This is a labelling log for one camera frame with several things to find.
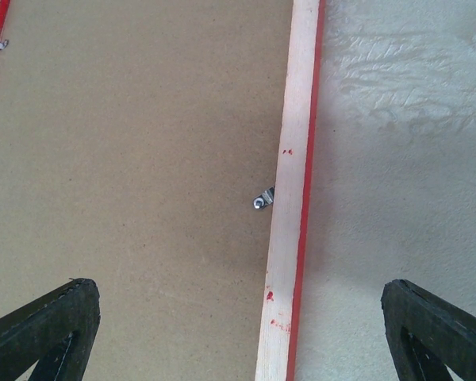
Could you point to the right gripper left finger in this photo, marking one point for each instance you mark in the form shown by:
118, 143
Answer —
53, 335

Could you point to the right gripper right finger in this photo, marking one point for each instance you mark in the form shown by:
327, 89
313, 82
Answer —
427, 336

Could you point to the red wooden picture frame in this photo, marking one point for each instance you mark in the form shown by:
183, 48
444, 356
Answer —
297, 190

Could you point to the metal retaining clip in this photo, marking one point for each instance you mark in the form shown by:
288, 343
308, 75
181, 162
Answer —
265, 199
3, 44

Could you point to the brown frame backing board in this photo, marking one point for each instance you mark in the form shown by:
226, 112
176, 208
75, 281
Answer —
135, 158

